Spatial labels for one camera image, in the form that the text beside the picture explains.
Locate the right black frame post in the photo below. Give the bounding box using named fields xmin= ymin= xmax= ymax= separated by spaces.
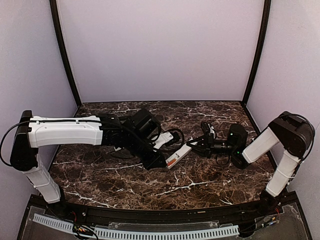
xmin=242 ymin=0 xmax=272 ymax=106

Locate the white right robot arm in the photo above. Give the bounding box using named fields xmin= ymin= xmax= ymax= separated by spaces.
xmin=186 ymin=111 xmax=316 ymax=215

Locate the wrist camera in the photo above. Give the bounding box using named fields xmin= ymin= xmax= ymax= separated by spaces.
xmin=151 ymin=131 xmax=181 ymax=149
xmin=200 ymin=121 xmax=216 ymax=144

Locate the grey slotted cable duct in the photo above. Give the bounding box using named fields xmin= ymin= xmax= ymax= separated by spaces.
xmin=32 ymin=213 xmax=240 ymax=240

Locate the black front table rail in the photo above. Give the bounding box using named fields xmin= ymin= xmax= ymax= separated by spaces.
xmin=66 ymin=202 xmax=262 ymax=224

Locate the left black frame post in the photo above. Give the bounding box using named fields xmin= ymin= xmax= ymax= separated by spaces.
xmin=49 ymin=0 xmax=82 ymax=108

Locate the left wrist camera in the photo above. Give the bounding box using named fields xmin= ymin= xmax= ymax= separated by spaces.
xmin=151 ymin=131 xmax=181 ymax=149

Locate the black frame post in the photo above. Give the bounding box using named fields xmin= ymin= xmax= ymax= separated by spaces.
xmin=242 ymin=0 xmax=272 ymax=106
xmin=49 ymin=0 xmax=82 ymax=108

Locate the orange AAA battery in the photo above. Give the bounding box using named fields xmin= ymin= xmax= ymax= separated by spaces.
xmin=166 ymin=157 xmax=177 ymax=167

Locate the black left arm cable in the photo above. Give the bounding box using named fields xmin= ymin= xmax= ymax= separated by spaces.
xmin=109 ymin=117 xmax=186 ymax=161

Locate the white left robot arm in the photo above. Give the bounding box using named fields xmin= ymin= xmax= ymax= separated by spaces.
xmin=9 ymin=109 xmax=173 ymax=204

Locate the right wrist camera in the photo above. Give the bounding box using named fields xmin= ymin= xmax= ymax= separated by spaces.
xmin=200 ymin=121 xmax=216 ymax=144

